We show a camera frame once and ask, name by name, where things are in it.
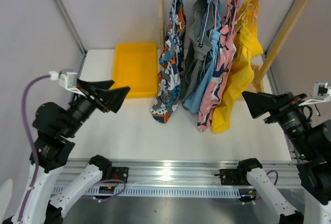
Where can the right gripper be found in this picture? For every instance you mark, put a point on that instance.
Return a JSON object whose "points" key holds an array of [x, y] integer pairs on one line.
{"points": [[279, 104]]}

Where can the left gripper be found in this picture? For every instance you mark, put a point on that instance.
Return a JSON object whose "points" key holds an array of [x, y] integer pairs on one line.
{"points": [[113, 98]]}

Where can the pink shark print shorts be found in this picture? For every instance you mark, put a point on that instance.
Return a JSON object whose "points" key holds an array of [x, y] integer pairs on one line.
{"points": [[214, 91]]}

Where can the yellow shorts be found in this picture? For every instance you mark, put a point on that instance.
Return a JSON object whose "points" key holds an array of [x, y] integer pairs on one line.
{"points": [[241, 74]]}

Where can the light blue shorts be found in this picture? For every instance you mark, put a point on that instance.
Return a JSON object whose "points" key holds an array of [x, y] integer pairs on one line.
{"points": [[193, 101]]}

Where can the pink hanger of blue shorts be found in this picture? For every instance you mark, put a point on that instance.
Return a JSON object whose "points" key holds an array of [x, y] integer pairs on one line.
{"points": [[216, 13]]}

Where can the pink hanger of yellow shorts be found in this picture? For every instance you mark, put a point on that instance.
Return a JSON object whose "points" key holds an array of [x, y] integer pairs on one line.
{"points": [[255, 12]]}

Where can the blue hanger of grey shorts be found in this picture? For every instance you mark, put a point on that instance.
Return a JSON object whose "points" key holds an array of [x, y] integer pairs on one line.
{"points": [[204, 21]]}

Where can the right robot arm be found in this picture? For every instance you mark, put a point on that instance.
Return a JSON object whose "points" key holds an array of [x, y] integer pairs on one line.
{"points": [[312, 144]]}

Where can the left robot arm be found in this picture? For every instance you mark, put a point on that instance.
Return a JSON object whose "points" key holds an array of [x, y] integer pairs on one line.
{"points": [[51, 150]]}

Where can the multicolour patterned shorts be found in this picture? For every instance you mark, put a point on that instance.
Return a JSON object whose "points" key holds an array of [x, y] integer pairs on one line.
{"points": [[171, 61]]}

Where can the grey shorts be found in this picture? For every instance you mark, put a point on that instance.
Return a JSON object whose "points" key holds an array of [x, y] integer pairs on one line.
{"points": [[196, 53]]}

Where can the pink hanger of shark shorts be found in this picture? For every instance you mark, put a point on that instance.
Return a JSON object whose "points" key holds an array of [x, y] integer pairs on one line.
{"points": [[235, 5]]}

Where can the yellow plastic tray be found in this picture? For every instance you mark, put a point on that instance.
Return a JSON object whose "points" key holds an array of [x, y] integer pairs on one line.
{"points": [[136, 66]]}

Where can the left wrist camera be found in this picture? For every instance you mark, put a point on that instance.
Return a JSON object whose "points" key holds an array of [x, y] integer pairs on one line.
{"points": [[66, 78]]}

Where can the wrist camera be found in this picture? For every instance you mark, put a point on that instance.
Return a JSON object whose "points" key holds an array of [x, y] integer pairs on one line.
{"points": [[321, 94], [66, 78]]}

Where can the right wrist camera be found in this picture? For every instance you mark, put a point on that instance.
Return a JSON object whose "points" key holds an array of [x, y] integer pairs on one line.
{"points": [[321, 94]]}

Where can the aluminium mounting rail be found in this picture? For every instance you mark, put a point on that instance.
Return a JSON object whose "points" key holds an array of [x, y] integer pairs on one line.
{"points": [[174, 173]]}

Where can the aluminium frame post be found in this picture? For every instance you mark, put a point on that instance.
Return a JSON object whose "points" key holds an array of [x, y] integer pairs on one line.
{"points": [[69, 24]]}

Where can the white slotted cable duct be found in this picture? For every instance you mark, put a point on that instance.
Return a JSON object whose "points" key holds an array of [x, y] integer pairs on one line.
{"points": [[134, 191]]}

